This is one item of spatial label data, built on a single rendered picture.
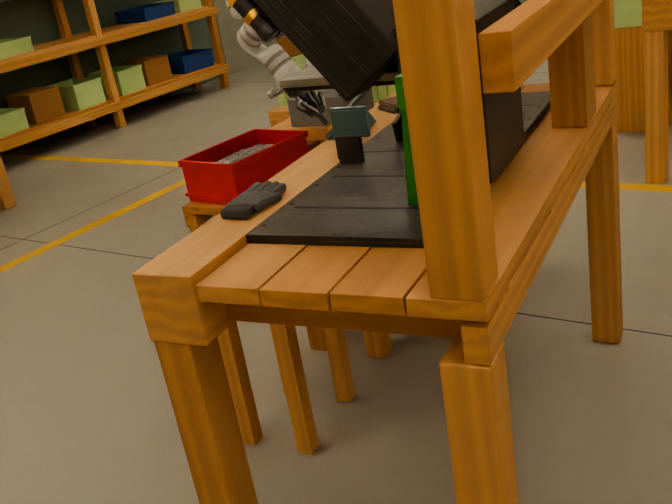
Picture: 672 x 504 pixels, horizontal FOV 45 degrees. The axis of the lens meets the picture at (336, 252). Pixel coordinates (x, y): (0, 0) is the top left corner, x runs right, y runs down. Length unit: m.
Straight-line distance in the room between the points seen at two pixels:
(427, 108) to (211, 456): 0.91
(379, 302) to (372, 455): 1.16
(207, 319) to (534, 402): 1.32
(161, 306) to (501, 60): 0.79
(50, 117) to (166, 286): 5.93
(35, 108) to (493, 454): 6.31
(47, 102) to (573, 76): 5.82
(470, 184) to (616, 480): 1.28
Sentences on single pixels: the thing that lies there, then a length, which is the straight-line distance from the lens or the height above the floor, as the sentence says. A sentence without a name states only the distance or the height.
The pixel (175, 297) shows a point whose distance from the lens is 1.57.
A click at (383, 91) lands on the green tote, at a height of 0.86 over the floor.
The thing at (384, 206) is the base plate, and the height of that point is 0.90.
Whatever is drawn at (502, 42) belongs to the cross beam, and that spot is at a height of 1.26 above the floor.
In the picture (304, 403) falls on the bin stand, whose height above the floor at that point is 0.17.
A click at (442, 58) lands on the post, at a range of 1.17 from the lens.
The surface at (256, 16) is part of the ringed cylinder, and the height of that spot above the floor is 1.30.
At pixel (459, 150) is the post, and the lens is 1.20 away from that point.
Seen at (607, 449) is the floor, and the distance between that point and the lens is 2.43.
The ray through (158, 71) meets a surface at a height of 0.37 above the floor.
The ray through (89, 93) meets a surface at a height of 0.38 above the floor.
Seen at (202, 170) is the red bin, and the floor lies 0.90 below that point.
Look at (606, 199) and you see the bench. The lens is 2.69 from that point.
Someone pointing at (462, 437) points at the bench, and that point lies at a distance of 1.44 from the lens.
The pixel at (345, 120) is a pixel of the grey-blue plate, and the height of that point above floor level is 1.01.
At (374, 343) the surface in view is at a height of 0.06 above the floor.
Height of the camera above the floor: 1.46
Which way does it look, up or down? 22 degrees down
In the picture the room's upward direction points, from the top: 10 degrees counter-clockwise
